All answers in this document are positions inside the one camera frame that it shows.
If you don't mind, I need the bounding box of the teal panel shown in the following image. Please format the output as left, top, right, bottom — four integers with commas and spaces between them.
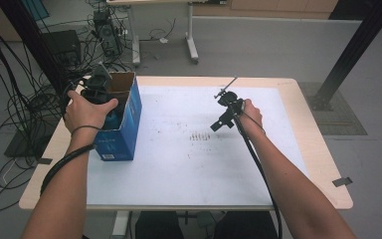
21, 0, 50, 22

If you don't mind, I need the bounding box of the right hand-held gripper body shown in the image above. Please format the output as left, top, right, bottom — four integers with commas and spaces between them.
214, 77, 246, 118

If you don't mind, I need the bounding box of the person's leg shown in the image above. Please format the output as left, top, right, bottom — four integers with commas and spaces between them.
134, 210, 185, 239
212, 210, 278, 239

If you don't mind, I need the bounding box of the white desk with legs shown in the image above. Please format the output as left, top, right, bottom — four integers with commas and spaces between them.
105, 0, 228, 66

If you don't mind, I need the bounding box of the person's left hand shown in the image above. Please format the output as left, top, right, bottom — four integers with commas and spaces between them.
63, 90, 119, 134

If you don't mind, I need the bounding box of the dark stand base plate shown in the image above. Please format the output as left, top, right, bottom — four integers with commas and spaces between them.
3, 127, 48, 158

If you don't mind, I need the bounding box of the person's left leg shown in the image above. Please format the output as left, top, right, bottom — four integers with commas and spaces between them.
134, 210, 185, 239

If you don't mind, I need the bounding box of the white table leg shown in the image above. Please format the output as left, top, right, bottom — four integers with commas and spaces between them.
111, 209, 131, 239

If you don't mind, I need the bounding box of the black metal stand post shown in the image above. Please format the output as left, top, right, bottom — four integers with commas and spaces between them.
306, 0, 382, 113
0, 0, 76, 101

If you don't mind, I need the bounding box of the blue cardboard box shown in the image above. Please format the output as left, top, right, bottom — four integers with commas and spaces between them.
93, 71, 143, 162

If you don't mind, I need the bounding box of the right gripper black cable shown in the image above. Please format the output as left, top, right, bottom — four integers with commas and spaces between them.
233, 114, 284, 239

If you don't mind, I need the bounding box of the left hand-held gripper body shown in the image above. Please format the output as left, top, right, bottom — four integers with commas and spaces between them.
80, 64, 113, 105

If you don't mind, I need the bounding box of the light wooden table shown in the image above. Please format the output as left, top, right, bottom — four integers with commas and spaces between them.
18, 75, 354, 211

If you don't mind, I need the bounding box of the white foam sheet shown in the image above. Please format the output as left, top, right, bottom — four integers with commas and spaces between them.
86, 85, 311, 207

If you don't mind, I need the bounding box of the bundle of black cables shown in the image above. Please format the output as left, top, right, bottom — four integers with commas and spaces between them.
0, 0, 177, 215

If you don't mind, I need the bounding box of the black wrist band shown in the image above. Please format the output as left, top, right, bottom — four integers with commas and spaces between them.
70, 124, 103, 137

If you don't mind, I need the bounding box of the wooden cabinet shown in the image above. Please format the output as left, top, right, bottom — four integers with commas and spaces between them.
192, 0, 339, 20

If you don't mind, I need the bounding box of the black box on floor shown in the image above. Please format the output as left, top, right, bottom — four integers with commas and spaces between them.
42, 29, 83, 68

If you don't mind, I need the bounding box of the person's right leg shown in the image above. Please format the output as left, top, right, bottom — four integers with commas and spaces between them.
212, 210, 278, 239

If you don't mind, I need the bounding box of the black computer tower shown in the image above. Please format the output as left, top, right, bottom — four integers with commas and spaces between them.
93, 9, 124, 58

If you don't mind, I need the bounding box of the person's right hand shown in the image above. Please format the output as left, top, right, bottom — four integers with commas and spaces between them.
238, 98, 266, 138

